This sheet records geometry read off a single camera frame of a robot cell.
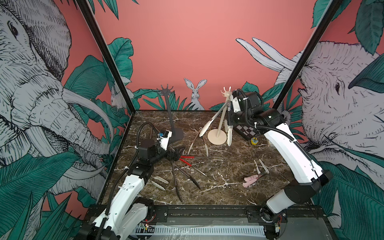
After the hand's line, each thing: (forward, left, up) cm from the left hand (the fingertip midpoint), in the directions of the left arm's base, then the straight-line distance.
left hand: (178, 142), depth 77 cm
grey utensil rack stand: (+22, +4, -23) cm, 31 cm away
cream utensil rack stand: (+17, -26, -20) cm, 37 cm away
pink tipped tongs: (-16, -39, -17) cm, 45 cm away
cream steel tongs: (+10, -16, -20) cm, 28 cm away
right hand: (+8, -24, +14) cm, 29 cm away
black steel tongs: (-11, -6, -21) cm, 25 cm away
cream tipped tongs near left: (-11, +13, -19) cm, 26 cm away
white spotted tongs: (+2, -26, +8) cm, 27 cm away
